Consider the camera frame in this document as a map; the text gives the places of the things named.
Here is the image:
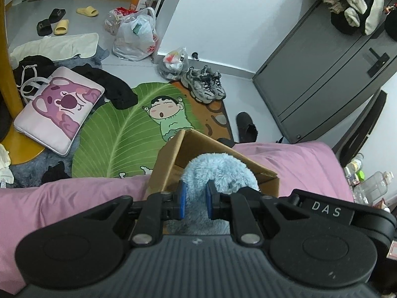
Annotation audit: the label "fluffy light blue plush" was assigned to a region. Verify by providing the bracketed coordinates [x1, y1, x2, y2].
[165, 153, 259, 235]

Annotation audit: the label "brown cardboard box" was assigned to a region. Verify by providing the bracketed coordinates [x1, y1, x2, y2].
[145, 130, 279, 197]

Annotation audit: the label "black slipper near bed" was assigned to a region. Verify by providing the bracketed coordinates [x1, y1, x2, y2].
[236, 112, 258, 143]

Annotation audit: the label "green leaf cartoon rug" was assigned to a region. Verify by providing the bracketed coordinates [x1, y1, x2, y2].
[72, 82, 203, 178]

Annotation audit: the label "black clothing on floor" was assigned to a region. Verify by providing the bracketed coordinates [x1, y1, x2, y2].
[72, 64, 139, 110]

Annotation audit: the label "grey sneaker right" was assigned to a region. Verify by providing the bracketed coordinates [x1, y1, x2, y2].
[200, 65, 226, 100]

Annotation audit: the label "small clear plastic bag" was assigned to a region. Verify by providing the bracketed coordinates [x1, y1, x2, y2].
[158, 47, 189, 81]

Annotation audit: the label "pink bed sheet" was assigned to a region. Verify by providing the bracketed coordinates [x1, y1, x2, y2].
[1, 142, 353, 295]

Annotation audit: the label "pink bear laptop bag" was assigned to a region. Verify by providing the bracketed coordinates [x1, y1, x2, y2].
[13, 67, 104, 157]

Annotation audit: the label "black flat board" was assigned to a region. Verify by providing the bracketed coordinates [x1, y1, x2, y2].
[332, 89, 387, 168]

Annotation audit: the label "clear plastic water jug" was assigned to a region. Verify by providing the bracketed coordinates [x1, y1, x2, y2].
[353, 172, 394, 206]

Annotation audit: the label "grey door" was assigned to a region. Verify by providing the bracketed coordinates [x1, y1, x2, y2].
[253, 2, 396, 143]

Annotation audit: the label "yellow round table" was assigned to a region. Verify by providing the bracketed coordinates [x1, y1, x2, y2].
[1, 0, 44, 165]

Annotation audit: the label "large white plastic bag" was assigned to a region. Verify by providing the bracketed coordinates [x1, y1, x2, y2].
[112, 7, 158, 61]

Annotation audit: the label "cream towel on floor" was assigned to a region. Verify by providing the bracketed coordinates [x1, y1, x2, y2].
[9, 32, 99, 62]

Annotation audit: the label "yellow slipper near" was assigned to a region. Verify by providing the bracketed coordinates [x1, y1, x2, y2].
[53, 20, 69, 36]

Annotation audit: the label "yellow slipper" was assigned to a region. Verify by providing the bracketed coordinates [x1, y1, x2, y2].
[53, 20, 69, 36]
[76, 6, 99, 18]

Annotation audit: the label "yellow slipper far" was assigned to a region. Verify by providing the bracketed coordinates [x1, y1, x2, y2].
[76, 6, 99, 18]

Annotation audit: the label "black sandal pair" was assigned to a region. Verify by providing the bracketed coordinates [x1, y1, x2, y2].
[36, 8, 66, 36]

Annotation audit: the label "hanging black white clothes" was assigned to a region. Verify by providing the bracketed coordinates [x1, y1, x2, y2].
[302, 0, 397, 37]

